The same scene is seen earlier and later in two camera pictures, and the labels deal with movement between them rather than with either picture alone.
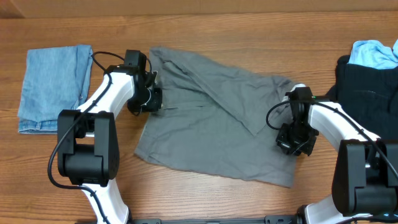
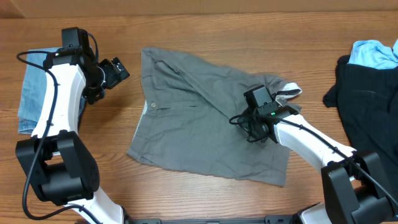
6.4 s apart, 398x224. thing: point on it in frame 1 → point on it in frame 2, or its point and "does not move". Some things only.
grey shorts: [214, 121] does not move
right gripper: [294, 144] → [253, 130]
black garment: [369, 96] does not move
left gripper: [156, 103] → [115, 77]
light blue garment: [373, 54] does not move
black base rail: [286, 219] does not move
